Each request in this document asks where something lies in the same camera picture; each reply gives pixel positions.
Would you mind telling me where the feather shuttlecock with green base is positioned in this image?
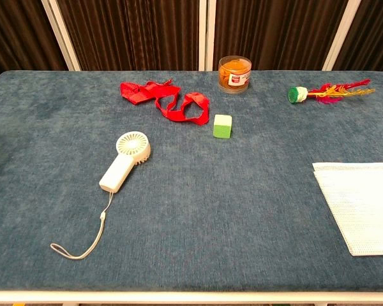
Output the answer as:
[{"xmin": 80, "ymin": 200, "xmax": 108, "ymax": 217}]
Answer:
[{"xmin": 287, "ymin": 78, "xmax": 377, "ymax": 105}]

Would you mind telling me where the green foam cube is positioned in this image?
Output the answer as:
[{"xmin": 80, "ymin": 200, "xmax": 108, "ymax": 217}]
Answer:
[{"xmin": 213, "ymin": 113, "xmax": 234, "ymax": 139}]

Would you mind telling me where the small white handheld fan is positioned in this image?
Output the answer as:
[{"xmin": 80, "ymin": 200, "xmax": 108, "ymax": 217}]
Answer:
[{"xmin": 50, "ymin": 131, "xmax": 152, "ymax": 261}]

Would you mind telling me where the blue fabric table cover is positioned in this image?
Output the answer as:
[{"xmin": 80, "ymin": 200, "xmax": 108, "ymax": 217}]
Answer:
[{"xmin": 0, "ymin": 69, "xmax": 383, "ymax": 293}]

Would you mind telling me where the red fabric ribbon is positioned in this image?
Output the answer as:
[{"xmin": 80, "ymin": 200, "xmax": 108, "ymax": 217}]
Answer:
[{"xmin": 119, "ymin": 79, "xmax": 210, "ymax": 126}]

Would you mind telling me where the dark brown pleated curtain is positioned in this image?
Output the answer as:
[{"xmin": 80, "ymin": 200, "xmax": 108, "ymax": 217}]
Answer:
[{"xmin": 0, "ymin": 0, "xmax": 383, "ymax": 84}]

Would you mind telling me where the white folding screen frame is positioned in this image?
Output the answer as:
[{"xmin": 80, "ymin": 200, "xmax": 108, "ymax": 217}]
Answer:
[{"xmin": 40, "ymin": 0, "xmax": 362, "ymax": 72}]

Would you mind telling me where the clear jar with orange contents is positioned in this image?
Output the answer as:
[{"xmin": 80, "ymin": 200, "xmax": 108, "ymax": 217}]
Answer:
[{"xmin": 218, "ymin": 55, "xmax": 252, "ymax": 94}]

